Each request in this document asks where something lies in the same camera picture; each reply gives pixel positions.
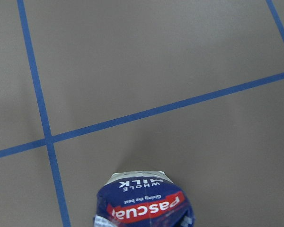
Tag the blue white milk carton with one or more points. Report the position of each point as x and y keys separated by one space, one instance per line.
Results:
x=142 y=199

